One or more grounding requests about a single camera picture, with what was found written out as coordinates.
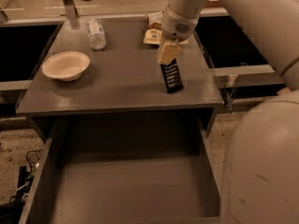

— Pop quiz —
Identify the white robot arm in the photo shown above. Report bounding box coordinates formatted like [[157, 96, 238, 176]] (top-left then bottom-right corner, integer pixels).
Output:
[[157, 0, 299, 224]]

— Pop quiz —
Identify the black cables and base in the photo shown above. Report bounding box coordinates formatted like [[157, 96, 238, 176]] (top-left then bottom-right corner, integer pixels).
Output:
[[0, 149, 43, 224]]

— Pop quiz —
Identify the grey counter cabinet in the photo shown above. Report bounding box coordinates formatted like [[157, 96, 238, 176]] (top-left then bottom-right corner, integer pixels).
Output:
[[16, 15, 223, 118]]

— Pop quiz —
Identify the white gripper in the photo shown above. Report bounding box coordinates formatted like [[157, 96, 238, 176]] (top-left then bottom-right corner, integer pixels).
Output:
[[157, 5, 200, 65]]

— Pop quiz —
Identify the grey open top drawer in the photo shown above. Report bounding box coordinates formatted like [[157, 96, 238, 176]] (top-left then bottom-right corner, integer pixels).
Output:
[[20, 111, 220, 224]]

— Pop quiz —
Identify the brown yellow snack bag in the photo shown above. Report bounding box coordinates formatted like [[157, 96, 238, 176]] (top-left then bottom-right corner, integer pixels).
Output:
[[142, 10, 190, 47]]

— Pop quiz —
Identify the black rxbar chocolate bar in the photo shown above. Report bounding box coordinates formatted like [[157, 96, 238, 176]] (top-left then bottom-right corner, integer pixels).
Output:
[[160, 59, 184, 93]]

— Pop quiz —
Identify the metal railing post left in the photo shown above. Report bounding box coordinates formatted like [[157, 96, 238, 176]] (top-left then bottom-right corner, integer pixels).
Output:
[[63, 0, 78, 20]]

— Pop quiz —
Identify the white paper bowl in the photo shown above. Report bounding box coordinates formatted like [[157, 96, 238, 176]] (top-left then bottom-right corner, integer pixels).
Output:
[[42, 51, 90, 81]]

